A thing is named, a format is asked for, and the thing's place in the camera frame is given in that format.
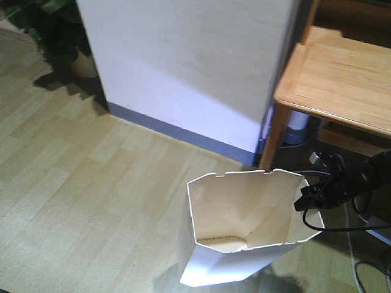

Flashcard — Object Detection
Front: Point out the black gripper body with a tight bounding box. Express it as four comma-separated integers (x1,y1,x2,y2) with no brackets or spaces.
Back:
294,152,367,211

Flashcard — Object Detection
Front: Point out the white plastic trash bin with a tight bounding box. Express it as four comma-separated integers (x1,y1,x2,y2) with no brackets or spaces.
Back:
177,169,324,288

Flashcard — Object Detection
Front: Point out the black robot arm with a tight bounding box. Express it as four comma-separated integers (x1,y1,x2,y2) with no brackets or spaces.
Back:
294,150,390,211

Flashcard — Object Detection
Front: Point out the white grey cylinder under desk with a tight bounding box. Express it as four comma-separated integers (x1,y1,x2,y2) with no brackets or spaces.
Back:
283,111,310,145

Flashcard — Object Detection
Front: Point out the wooden desk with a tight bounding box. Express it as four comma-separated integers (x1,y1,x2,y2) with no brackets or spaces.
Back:
259,1,390,170

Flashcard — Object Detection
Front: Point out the green potted plant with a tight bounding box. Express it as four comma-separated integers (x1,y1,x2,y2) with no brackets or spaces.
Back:
1,1,98,78

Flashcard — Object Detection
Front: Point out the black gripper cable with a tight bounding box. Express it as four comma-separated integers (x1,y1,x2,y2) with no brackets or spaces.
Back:
302,195,391,232

